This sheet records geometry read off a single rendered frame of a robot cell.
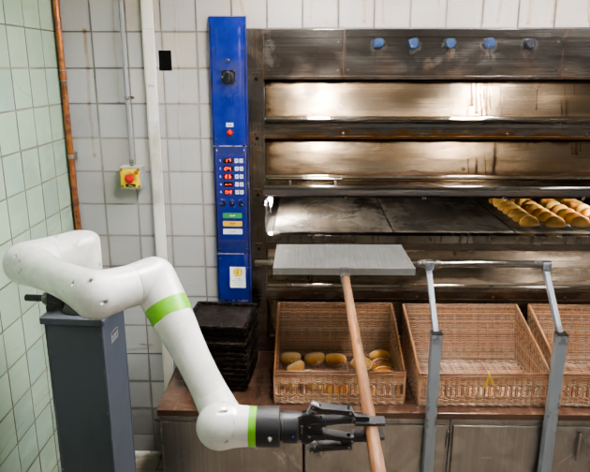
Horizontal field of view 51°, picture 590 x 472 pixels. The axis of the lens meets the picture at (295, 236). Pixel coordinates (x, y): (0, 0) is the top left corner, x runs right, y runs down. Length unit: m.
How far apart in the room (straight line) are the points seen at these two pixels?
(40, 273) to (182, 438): 1.21
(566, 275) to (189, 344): 2.06
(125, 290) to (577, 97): 2.17
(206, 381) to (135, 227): 1.52
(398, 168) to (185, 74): 1.03
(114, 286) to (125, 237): 1.45
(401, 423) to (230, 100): 1.56
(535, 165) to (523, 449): 1.23
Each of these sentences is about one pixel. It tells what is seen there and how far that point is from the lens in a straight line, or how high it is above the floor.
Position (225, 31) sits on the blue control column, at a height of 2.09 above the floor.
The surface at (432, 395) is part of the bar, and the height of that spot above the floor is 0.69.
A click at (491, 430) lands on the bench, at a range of 2.78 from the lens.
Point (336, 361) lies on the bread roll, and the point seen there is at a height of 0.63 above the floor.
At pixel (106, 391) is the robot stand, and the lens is 2.11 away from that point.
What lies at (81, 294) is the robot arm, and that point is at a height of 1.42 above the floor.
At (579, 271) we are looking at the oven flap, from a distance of 3.22.
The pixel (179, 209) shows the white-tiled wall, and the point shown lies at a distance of 2.93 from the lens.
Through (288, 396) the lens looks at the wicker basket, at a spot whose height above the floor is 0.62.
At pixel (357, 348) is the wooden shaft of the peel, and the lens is 1.79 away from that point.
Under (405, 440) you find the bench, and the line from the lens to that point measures 2.74.
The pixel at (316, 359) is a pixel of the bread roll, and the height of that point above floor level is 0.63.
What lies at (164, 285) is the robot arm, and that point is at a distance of 1.64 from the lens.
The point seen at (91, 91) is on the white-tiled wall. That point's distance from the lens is 2.96.
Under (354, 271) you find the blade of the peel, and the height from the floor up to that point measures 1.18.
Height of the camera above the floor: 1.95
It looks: 15 degrees down
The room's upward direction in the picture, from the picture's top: straight up
